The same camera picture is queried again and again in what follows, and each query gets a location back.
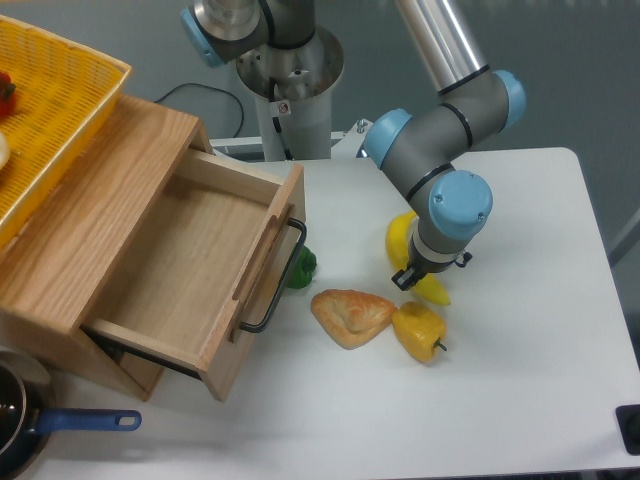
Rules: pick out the open wooden drawer black handle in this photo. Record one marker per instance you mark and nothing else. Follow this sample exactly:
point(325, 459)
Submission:
point(205, 270)

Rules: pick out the yellow toy banana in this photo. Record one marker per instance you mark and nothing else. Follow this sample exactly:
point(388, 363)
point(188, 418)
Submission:
point(396, 244)

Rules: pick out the yellow plastic basket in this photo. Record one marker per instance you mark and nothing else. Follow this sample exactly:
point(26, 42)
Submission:
point(65, 92)

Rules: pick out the toy croissant bread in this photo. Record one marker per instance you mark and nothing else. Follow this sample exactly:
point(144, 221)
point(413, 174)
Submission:
point(351, 318)

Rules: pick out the green toy bell pepper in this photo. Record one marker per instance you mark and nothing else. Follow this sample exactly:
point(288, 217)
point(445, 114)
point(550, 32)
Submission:
point(304, 269)

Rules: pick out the black corner device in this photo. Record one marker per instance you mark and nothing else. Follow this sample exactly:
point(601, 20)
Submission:
point(628, 418)

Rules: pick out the blue handled saucepan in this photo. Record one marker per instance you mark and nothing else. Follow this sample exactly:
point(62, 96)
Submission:
point(27, 421)

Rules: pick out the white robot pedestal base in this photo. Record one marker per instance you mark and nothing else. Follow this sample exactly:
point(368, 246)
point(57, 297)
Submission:
point(292, 91)

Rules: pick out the red toy pepper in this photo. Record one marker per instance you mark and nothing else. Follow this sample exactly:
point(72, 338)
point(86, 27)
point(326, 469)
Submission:
point(8, 97)

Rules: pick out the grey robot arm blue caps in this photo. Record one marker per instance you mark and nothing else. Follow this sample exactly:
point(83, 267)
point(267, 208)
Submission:
point(416, 154)

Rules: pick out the yellow toy bell pepper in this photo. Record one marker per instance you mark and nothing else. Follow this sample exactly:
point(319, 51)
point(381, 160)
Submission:
point(419, 330)

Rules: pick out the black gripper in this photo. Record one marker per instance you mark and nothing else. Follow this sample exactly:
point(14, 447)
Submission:
point(423, 261)

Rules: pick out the wooden drawer cabinet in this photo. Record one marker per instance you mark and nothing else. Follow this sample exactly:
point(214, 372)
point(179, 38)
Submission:
point(52, 274)

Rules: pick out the white toy vegetable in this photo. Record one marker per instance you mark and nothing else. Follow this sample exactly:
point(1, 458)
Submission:
point(5, 150)

